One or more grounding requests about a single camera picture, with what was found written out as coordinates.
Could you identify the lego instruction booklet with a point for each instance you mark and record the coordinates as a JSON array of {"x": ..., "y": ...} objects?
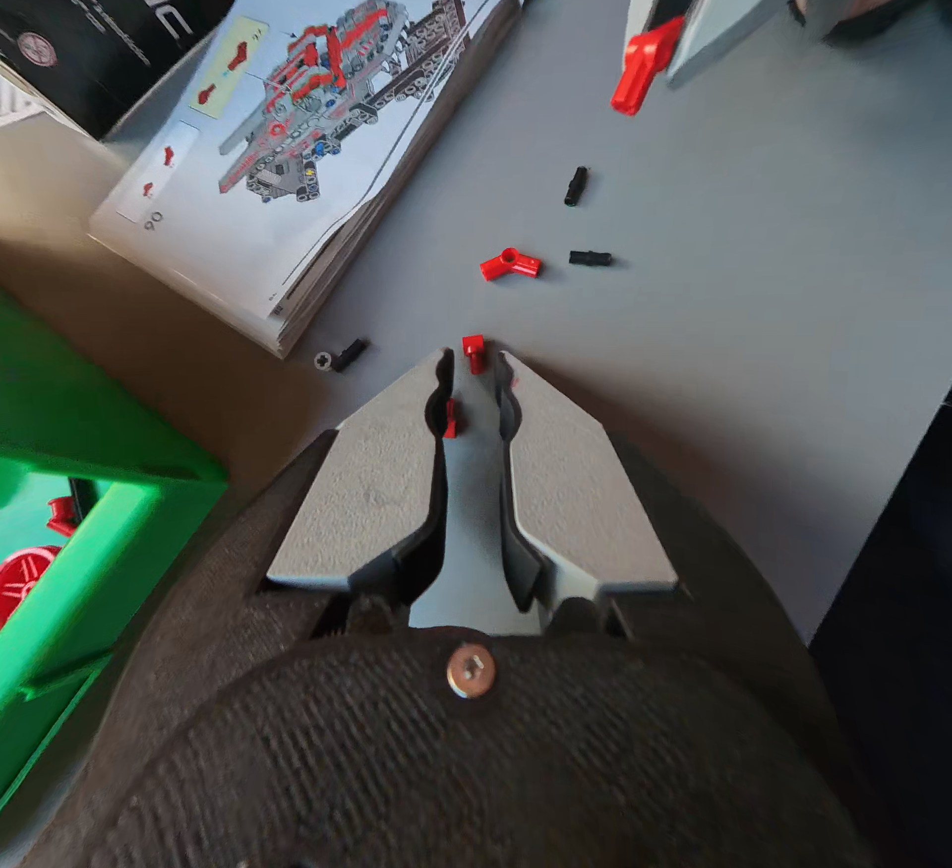
[{"x": 335, "y": 139}]

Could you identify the red lego wheel hub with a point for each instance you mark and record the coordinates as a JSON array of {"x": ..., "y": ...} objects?
[{"x": 22, "y": 581}]

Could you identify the black lego set box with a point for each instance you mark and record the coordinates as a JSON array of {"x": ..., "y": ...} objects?
[{"x": 97, "y": 5}]

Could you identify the small red lego piece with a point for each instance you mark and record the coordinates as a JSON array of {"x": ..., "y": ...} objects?
[{"x": 62, "y": 517}]

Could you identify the person's legs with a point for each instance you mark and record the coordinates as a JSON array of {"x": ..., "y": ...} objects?
[{"x": 892, "y": 622}]

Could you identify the green plastic bin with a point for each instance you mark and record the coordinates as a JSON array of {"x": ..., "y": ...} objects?
[{"x": 111, "y": 548}]

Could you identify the red angled lego connector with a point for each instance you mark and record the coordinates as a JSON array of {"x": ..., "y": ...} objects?
[
  {"x": 509, "y": 265},
  {"x": 639, "y": 68}
]

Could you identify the black grey lego axle pin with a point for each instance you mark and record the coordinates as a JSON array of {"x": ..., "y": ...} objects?
[{"x": 343, "y": 356}]

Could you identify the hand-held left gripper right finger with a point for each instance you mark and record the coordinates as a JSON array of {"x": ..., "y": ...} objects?
[{"x": 573, "y": 503}]

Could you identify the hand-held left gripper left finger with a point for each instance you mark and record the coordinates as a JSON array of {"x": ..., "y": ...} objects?
[{"x": 357, "y": 503}]

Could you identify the small red lego connector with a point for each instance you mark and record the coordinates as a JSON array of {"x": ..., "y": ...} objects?
[{"x": 473, "y": 351}]

